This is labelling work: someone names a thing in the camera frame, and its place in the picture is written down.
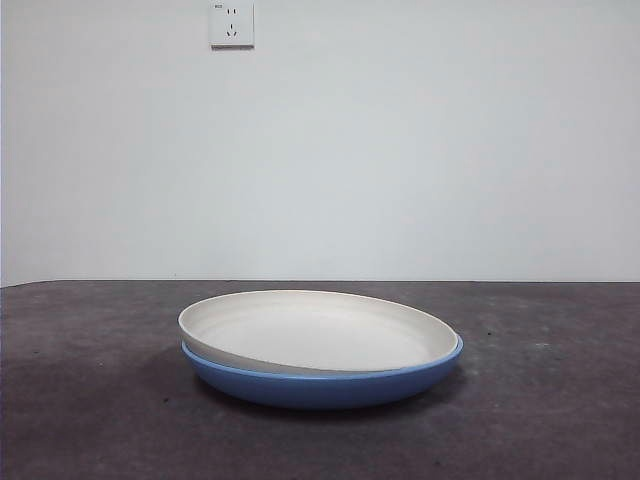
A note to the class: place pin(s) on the blue round plate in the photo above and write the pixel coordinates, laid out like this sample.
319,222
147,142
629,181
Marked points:
320,392

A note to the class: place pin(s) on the white wall power socket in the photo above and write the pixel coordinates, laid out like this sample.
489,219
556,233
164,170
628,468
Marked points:
232,26

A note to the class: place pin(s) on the white round plate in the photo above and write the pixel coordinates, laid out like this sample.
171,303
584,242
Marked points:
320,335

